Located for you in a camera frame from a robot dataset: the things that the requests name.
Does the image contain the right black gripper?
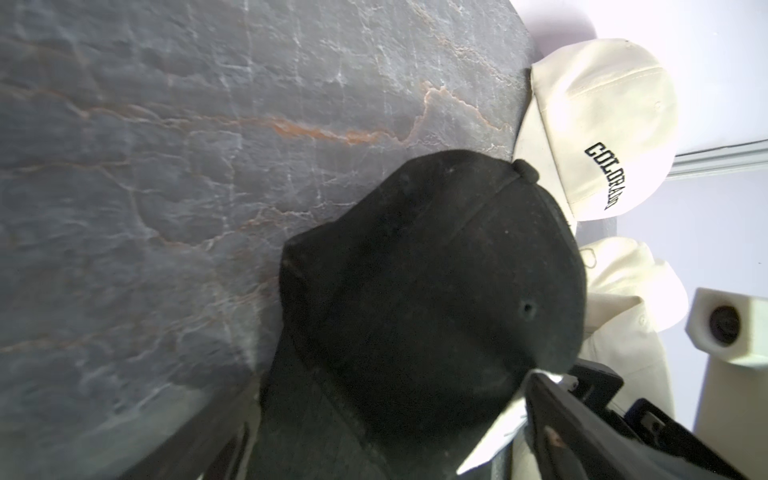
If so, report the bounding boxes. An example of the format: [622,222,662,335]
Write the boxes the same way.
[568,360,684,441]

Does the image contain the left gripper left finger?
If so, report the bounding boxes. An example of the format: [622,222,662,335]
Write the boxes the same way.
[120,376,261,479]

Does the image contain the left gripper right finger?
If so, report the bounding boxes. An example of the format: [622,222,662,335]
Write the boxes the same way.
[526,373,743,479]

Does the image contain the black cap with white patch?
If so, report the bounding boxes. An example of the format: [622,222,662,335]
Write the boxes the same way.
[248,150,586,479]

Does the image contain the cream Colorado cap middle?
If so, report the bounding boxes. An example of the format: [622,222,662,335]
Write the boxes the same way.
[509,236,690,480]

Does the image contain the cream colorado cap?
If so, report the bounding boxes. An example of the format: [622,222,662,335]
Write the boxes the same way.
[509,236,690,480]
[513,39,678,228]

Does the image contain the cream Colorado cap back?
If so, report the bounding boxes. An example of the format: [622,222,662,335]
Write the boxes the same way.
[513,39,678,228]

